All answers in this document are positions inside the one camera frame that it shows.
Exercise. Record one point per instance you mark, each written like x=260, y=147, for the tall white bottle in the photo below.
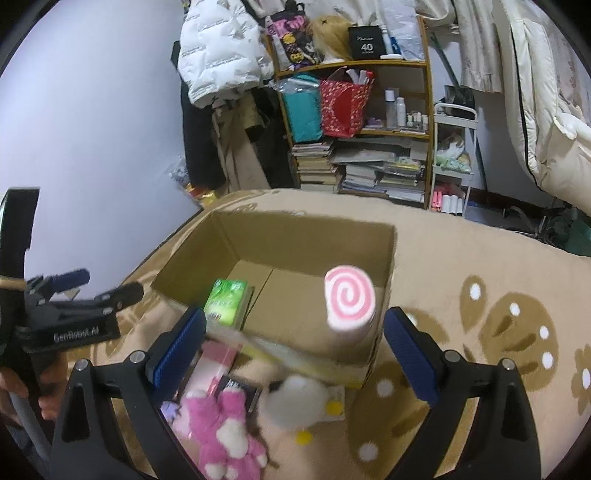
x=390, y=110

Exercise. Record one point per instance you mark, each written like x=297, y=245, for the white utility cart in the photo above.
x=455, y=107

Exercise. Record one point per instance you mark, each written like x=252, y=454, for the clear plastic bag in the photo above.
x=406, y=37

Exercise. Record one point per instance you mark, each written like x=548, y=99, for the pink fluffy plush toy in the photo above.
x=207, y=424

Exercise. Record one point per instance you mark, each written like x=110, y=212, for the beige hanging coat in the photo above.
x=240, y=157

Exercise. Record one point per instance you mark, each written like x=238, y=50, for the beige printed blanket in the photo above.
x=461, y=258

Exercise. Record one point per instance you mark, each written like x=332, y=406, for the pink swirl roll plush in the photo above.
x=344, y=290

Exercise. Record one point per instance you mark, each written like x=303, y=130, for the person's left hand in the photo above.
x=51, y=401

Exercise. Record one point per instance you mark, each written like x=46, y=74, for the short white bottle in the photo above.
x=400, y=114

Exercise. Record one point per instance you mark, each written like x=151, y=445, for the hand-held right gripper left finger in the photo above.
x=178, y=355

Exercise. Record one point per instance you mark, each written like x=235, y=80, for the pink tissue pack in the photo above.
x=214, y=364

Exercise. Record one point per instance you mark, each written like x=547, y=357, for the blonde wig head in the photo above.
x=330, y=37

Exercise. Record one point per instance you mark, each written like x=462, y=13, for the dark green bag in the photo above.
x=570, y=230

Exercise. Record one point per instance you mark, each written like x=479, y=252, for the row of small bottles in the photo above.
x=418, y=121

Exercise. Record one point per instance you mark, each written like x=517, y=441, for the wooden shelf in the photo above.
x=428, y=92

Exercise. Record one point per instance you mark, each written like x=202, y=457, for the cream patterned curtain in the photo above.
x=480, y=46

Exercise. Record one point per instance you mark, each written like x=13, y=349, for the grey tube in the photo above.
x=30, y=424

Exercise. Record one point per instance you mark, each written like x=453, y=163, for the teal bag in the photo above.
x=302, y=115

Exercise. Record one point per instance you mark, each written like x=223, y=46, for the black box white print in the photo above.
x=364, y=46

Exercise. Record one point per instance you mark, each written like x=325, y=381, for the small black box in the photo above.
x=240, y=387

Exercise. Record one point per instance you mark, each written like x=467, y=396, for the small purple box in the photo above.
x=375, y=123

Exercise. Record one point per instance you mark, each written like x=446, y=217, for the white puffer jacket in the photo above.
x=217, y=55

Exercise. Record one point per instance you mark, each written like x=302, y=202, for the cream long padded coat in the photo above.
x=545, y=115

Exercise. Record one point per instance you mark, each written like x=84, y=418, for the wide stack of books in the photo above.
x=383, y=177

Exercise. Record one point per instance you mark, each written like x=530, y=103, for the purple white packet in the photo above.
x=168, y=410

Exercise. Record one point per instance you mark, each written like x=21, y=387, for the green tissue pack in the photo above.
x=226, y=300

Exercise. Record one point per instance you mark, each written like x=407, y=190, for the white green packets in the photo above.
x=452, y=154

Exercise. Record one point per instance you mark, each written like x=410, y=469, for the pink and white rolls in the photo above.
x=448, y=201

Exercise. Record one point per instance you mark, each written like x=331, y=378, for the printed cardboard box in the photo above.
x=300, y=240

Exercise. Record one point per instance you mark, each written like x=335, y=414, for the black hanging coat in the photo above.
x=201, y=147

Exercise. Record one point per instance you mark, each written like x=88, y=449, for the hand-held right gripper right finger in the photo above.
x=411, y=355

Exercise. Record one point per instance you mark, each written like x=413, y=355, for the red gift bag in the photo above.
x=344, y=108

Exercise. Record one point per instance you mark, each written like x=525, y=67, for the black pink printed bag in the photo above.
x=291, y=41

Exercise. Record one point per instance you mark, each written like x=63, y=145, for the pile of colourful packets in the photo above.
x=203, y=194

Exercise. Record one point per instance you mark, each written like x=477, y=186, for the white duck plush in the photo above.
x=291, y=401

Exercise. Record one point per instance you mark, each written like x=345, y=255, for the narrow stack of books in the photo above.
x=314, y=164

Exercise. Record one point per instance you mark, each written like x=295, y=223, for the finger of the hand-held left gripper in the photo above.
x=69, y=278
x=124, y=295

